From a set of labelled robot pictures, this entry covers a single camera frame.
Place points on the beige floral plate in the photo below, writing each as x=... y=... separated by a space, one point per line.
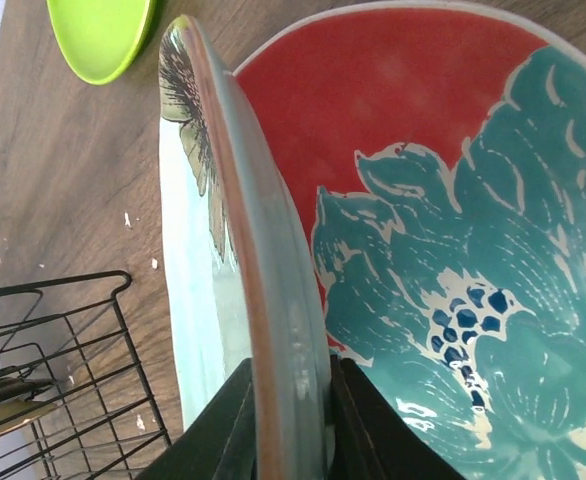
x=15 y=414

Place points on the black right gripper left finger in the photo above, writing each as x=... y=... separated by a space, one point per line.
x=221 y=442

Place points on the light teal flower plate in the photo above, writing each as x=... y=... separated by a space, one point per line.
x=241 y=287

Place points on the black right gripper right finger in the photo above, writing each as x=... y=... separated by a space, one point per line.
x=371 y=440

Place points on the black wire dish rack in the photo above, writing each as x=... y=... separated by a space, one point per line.
x=66 y=341

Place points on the red and teal plate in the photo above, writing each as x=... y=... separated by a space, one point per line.
x=436 y=153

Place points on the lime green plate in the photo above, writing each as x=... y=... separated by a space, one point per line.
x=99 y=39

